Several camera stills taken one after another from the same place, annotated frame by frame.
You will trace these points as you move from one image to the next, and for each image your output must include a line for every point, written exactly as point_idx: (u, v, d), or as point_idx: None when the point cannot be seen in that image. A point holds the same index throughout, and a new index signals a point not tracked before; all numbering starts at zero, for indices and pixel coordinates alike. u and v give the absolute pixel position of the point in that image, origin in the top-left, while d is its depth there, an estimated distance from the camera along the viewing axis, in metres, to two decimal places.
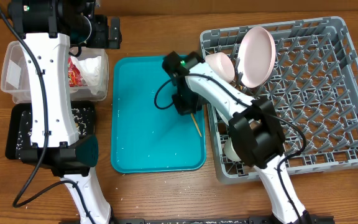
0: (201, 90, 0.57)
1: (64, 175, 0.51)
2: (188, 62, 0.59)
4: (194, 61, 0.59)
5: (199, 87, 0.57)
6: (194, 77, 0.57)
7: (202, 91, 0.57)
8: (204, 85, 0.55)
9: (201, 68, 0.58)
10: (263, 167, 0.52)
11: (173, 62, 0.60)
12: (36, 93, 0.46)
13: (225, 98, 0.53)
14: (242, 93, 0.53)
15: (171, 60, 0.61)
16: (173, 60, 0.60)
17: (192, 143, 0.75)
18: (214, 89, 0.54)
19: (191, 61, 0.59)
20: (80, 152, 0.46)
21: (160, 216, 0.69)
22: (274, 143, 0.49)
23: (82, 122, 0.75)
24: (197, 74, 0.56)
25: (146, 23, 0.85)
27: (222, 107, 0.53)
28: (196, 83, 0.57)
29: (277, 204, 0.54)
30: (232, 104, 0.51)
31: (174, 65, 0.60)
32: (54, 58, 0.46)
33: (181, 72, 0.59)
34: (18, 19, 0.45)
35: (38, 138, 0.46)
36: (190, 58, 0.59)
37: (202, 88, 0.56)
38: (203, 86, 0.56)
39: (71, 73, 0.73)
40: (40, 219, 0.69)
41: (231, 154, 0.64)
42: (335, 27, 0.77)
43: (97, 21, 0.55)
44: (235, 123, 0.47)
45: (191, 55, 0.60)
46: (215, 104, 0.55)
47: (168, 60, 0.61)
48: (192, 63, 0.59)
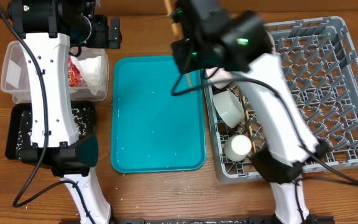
0: (255, 98, 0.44)
1: (64, 175, 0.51)
2: (246, 34, 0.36)
4: (255, 33, 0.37)
5: (257, 97, 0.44)
6: (256, 85, 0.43)
7: (257, 101, 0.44)
8: (268, 102, 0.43)
9: (266, 70, 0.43)
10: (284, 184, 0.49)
11: (209, 17, 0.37)
12: (36, 93, 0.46)
13: (289, 133, 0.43)
14: (307, 129, 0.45)
15: (206, 11, 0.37)
16: (210, 15, 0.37)
17: (192, 143, 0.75)
18: (277, 116, 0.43)
19: (250, 31, 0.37)
20: (80, 152, 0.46)
21: (160, 216, 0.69)
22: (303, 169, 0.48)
23: (82, 122, 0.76)
24: (264, 84, 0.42)
25: (146, 23, 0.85)
27: (275, 137, 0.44)
28: (255, 93, 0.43)
29: (282, 208, 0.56)
30: (294, 147, 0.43)
31: (218, 27, 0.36)
32: (54, 58, 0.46)
33: (232, 42, 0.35)
34: (18, 19, 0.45)
35: (38, 138, 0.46)
36: (247, 21, 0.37)
37: (261, 102, 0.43)
38: (264, 100, 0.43)
39: (71, 73, 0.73)
40: (40, 219, 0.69)
41: (232, 154, 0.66)
42: (335, 26, 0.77)
43: (97, 21, 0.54)
44: (290, 172, 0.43)
45: (245, 17, 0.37)
46: (268, 124, 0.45)
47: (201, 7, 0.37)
48: (252, 36, 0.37)
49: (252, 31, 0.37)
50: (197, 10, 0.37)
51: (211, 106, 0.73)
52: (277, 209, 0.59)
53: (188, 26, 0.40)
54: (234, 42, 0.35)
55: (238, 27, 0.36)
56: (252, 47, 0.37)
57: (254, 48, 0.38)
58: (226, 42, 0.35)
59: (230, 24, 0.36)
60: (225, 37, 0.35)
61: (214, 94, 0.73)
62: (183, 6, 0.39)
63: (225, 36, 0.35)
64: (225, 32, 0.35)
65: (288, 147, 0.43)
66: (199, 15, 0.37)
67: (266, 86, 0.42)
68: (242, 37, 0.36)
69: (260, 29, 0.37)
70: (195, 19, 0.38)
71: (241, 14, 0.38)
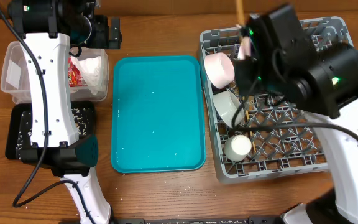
0: (329, 147, 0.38)
1: (64, 175, 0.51)
2: (339, 72, 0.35)
4: (350, 71, 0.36)
5: (339, 146, 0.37)
6: (341, 132, 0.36)
7: (338, 153, 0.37)
8: (349, 155, 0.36)
9: None
10: None
11: (291, 51, 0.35)
12: (36, 93, 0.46)
13: None
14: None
15: (286, 39, 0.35)
16: (290, 45, 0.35)
17: (192, 143, 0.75)
18: None
19: (342, 68, 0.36)
20: (80, 152, 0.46)
21: (160, 216, 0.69)
22: None
23: (82, 122, 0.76)
24: (354, 134, 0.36)
25: (146, 23, 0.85)
27: (348, 195, 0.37)
28: (339, 143, 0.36)
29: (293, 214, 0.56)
30: None
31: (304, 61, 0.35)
32: (54, 58, 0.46)
33: (328, 79, 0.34)
34: (18, 19, 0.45)
35: (38, 138, 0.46)
36: (342, 59, 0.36)
37: (342, 152, 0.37)
38: (346, 152, 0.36)
39: (71, 73, 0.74)
40: (40, 219, 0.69)
41: (232, 155, 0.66)
42: (335, 26, 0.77)
43: (97, 21, 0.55)
44: None
45: (340, 51, 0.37)
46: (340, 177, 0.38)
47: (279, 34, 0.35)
48: (344, 73, 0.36)
49: (345, 70, 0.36)
50: (277, 38, 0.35)
51: (211, 106, 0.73)
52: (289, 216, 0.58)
53: (261, 52, 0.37)
54: (326, 79, 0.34)
55: (331, 65, 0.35)
56: (346, 86, 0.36)
57: (350, 86, 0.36)
58: (316, 79, 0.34)
59: (324, 58, 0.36)
60: (317, 74, 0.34)
61: (214, 94, 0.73)
62: (258, 28, 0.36)
63: (314, 70, 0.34)
64: (319, 67, 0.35)
65: None
66: (278, 43, 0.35)
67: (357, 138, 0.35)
68: (335, 76, 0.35)
69: (357, 68, 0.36)
70: (270, 48, 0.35)
71: (334, 49, 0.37)
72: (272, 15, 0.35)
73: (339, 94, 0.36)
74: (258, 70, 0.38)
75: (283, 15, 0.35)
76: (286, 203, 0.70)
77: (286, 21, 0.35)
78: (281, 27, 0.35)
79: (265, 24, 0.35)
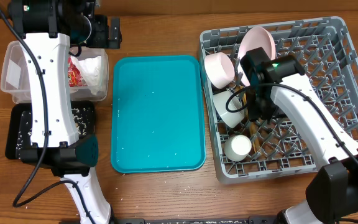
0: (282, 107, 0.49)
1: (64, 175, 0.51)
2: (281, 66, 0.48)
4: (290, 66, 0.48)
5: (287, 102, 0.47)
6: (284, 91, 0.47)
7: (289, 107, 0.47)
8: (297, 104, 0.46)
9: (299, 81, 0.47)
10: (328, 219, 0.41)
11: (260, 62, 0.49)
12: (36, 93, 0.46)
13: (325, 133, 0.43)
14: (345, 134, 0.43)
15: (258, 61, 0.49)
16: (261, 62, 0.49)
17: (192, 142, 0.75)
18: (308, 116, 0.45)
19: (287, 66, 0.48)
20: (80, 152, 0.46)
21: (160, 216, 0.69)
22: (357, 204, 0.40)
23: (82, 122, 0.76)
24: (293, 89, 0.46)
25: (146, 23, 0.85)
27: (312, 142, 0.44)
28: (287, 99, 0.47)
29: (296, 211, 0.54)
30: (331, 145, 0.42)
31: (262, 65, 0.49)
32: (54, 58, 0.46)
33: (273, 74, 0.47)
34: (18, 19, 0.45)
35: (38, 138, 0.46)
36: (286, 61, 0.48)
37: (293, 106, 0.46)
38: (294, 104, 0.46)
39: (71, 73, 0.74)
40: (40, 219, 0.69)
41: (232, 155, 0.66)
42: (335, 27, 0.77)
43: (97, 21, 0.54)
44: (332, 173, 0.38)
45: (286, 58, 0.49)
46: (302, 127, 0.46)
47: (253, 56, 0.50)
48: (286, 67, 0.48)
49: (286, 64, 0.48)
50: (255, 60, 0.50)
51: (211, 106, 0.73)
52: (291, 212, 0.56)
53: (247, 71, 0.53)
54: (273, 71, 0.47)
55: (278, 62, 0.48)
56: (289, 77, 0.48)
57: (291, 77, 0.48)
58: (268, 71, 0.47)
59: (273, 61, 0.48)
60: (268, 68, 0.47)
61: (214, 94, 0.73)
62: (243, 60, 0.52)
63: (267, 68, 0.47)
64: (267, 65, 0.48)
65: (324, 144, 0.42)
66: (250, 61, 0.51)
67: (295, 91, 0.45)
68: (276, 65, 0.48)
69: (295, 64, 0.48)
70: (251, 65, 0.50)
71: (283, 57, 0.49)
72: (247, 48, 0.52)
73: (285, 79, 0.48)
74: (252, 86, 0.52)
75: (255, 50, 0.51)
76: (286, 202, 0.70)
77: (259, 51, 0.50)
78: (257, 55, 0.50)
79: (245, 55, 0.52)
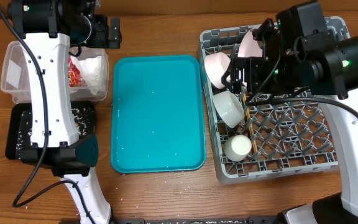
0: (330, 122, 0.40)
1: (64, 175, 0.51)
2: (352, 59, 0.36)
4: None
5: (342, 126, 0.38)
6: (346, 113, 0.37)
7: (340, 132, 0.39)
8: (355, 139, 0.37)
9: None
10: None
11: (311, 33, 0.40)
12: (36, 93, 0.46)
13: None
14: None
15: (309, 29, 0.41)
16: (314, 33, 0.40)
17: (192, 142, 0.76)
18: None
19: (355, 55, 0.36)
20: (80, 152, 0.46)
21: (160, 216, 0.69)
22: None
23: (82, 122, 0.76)
24: None
25: (146, 22, 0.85)
27: (353, 181, 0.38)
28: (344, 124, 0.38)
29: (297, 211, 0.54)
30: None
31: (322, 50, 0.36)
32: (54, 58, 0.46)
33: (337, 65, 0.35)
34: (18, 19, 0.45)
35: (38, 138, 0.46)
36: (356, 49, 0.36)
37: (348, 134, 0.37)
38: (352, 135, 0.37)
39: (71, 73, 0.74)
40: (40, 219, 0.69)
41: (232, 155, 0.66)
42: (335, 27, 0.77)
43: (97, 21, 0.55)
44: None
45: (355, 42, 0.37)
46: (346, 159, 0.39)
47: (304, 22, 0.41)
48: (355, 56, 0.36)
49: (357, 53, 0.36)
50: (304, 25, 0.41)
51: (211, 106, 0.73)
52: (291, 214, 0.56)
53: (289, 40, 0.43)
54: (335, 61, 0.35)
55: (345, 48, 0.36)
56: (354, 71, 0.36)
57: (357, 74, 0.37)
58: (327, 60, 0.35)
59: (335, 45, 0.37)
60: (329, 55, 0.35)
61: (214, 94, 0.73)
62: (288, 19, 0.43)
63: (328, 55, 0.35)
64: (329, 50, 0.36)
65: None
66: (301, 30, 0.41)
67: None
68: (346, 60, 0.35)
69: None
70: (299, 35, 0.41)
71: (350, 39, 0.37)
72: (300, 8, 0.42)
73: (348, 81, 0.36)
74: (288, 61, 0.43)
75: (308, 14, 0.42)
76: (286, 202, 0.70)
77: (312, 12, 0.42)
78: (308, 20, 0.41)
79: (291, 12, 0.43)
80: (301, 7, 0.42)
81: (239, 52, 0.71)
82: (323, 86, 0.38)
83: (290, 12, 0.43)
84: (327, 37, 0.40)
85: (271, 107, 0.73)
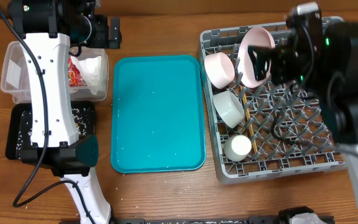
0: (352, 175, 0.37)
1: (64, 175, 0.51)
2: None
4: None
5: None
6: None
7: None
8: None
9: None
10: None
11: (351, 71, 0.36)
12: (36, 93, 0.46)
13: None
14: None
15: (355, 68, 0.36)
16: (357, 74, 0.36)
17: (192, 142, 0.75)
18: None
19: None
20: (80, 152, 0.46)
21: (160, 216, 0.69)
22: None
23: (82, 122, 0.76)
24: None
25: (146, 23, 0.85)
27: None
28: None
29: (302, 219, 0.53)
30: None
31: (351, 101, 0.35)
32: (54, 58, 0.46)
33: None
34: (18, 19, 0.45)
35: (38, 138, 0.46)
36: None
37: None
38: None
39: (71, 73, 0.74)
40: (40, 219, 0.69)
41: (232, 155, 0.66)
42: None
43: (97, 22, 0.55)
44: None
45: None
46: None
47: (352, 61, 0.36)
48: None
49: None
50: (348, 59, 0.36)
51: (211, 106, 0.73)
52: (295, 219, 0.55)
53: (324, 61, 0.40)
54: None
55: None
56: None
57: None
58: (351, 112, 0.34)
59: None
60: (353, 107, 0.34)
61: (214, 94, 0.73)
62: (337, 45, 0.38)
63: (353, 107, 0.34)
64: (355, 104, 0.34)
65: None
66: (345, 65, 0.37)
67: None
68: None
69: None
70: (339, 68, 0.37)
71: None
72: (353, 42, 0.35)
73: None
74: (317, 81, 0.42)
75: None
76: (286, 203, 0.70)
77: (351, 27, 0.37)
78: None
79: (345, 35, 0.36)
80: (355, 40, 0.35)
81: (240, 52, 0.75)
82: (340, 137, 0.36)
83: (344, 39, 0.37)
84: None
85: (271, 107, 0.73)
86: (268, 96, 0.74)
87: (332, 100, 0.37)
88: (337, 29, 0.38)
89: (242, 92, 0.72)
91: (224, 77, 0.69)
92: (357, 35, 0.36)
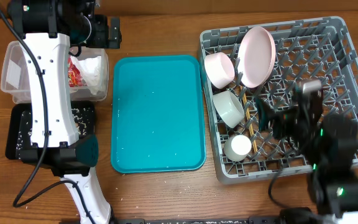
0: None
1: (64, 175, 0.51)
2: (348, 193, 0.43)
4: (355, 195, 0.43)
5: None
6: None
7: None
8: None
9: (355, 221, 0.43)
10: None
11: (336, 162, 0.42)
12: (36, 93, 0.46)
13: None
14: None
15: (338, 161, 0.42)
16: (342, 160, 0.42)
17: (192, 142, 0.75)
18: None
19: (350, 196, 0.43)
20: (80, 152, 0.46)
21: (160, 216, 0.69)
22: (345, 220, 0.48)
23: (82, 122, 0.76)
24: None
25: (146, 23, 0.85)
27: None
28: None
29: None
30: None
31: (331, 188, 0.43)
32: (54, 58, 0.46)
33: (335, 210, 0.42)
34: (17, 19, 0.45)
35: (38, 138, 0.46)
36: (354, 185, 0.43)
37: None
38: None
39: (71, 73, 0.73)
40: (40, 219, 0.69)
41: (232, 155, 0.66)
42: (335, 27, 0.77)
43: (97, 21, 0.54)
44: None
45: (355, 181, 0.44)
46: None
47: (337, 152, 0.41)
48: (350, 192, 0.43)
49: (352, 188, 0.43)
50: (337, 153, 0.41)
51: (211, 106, 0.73)
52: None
53: (315, 140, 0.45)
54: (335, 200, 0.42)
55: (345, 182, 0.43)
56: (348, 199, 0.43)
57: (351, 206, 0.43)
58: (328, 192, 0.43)
59: (339, 180, 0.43)
60: (329, 186, 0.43)
61: (214, 94, 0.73)
62: (328, 140, 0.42)
63: (329, 188, 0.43)
64: (333, 188, 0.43)
65: None
66: (329, 158, 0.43)
67: None
68: (340, 188, 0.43)
69: None
70: (326, 152, 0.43)
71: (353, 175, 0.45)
72: (340, 145, 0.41)
73: (345, 206, 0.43)
74: (307, 152, 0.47)
75: (348, 150, 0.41)
76: (286, 203, 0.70)
77: (342, 124, 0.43)
78: (344, 152, 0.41)
79: (335, 134, 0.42)
80: (342, 144, 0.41)
81: (240, 53, 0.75)
82: (317, 203, 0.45)
83: (335, 146, 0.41)
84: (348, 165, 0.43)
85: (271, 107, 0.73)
86: (268, 96, 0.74)
87: (319, 178, 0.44)
88: (331, 122, 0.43)
89: (242, 92, 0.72)
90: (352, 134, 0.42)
91: (225, 77, 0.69)
92: (345, 138, 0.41)
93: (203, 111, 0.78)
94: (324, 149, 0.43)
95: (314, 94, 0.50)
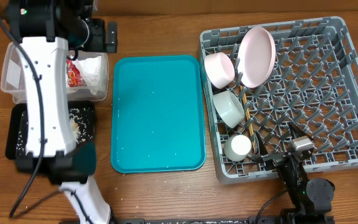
0: None
1: (63, 185, 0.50)
2: None
4: None
5: None
6: None
7: None
8: None
9: None
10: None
11: (311, 213, 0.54)
12: (32, 99, 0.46)
13: None
14: None
15: (312, 213, 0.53)
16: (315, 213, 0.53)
17: (192, 142, 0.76)
18: None
19: None
20: (78, 160, 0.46)
21: (160, 216, 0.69)
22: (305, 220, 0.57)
23: (82, 122, 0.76)
24: None
25: (146, 23, 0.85)
27: None
28: None
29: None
30: None
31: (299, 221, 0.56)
32: (51, 63, 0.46)
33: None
34: (14, 23, 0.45)
35: (34, 145, 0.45)
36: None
37: None
38: None
39: (71, 73, 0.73)
40: (40, 219, 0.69)
41: (231, 155, 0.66)
42: (335, 27, 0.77)
43: (95, 25, 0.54)
44: None
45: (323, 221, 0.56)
46: None
47: (311, 206, 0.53)
48: None
49: None
50: (312, 211, 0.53)
51: (211, 106, 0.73)
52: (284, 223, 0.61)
53: (298, 190, 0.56)
54: None
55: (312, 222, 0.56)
56: None
57: None
58: None
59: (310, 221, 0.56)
60: None
61: (214, 94, 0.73)
62: (306, 197, 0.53)
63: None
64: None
65: None
66: (305, 208, 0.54)
67: None
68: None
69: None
70: (304, 203, 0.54)
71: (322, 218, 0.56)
72: (316, 206, 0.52)
73: None
74: (291, 193, 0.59)
75: (323, 206, 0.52)
76: (286, 202, 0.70)
77: (322, 189, 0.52)
78: (317, 211, 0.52)
79: (314, 200, 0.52)
80: (317, 206, 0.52)
81: (240, 53, 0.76)
82: None
83: (311, 204, 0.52)
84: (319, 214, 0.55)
85: (271, 107, 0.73)
86: (268, 96, 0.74)
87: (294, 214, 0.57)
88: (312, 187, 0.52)
89: (242, 92, 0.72)
90: (328, 199, 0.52)
91: (225, 78, 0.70)
92: (321, 202, 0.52)
93: (203, 111, 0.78)
94: (302, 199, 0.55)
95: (306, 152, 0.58)
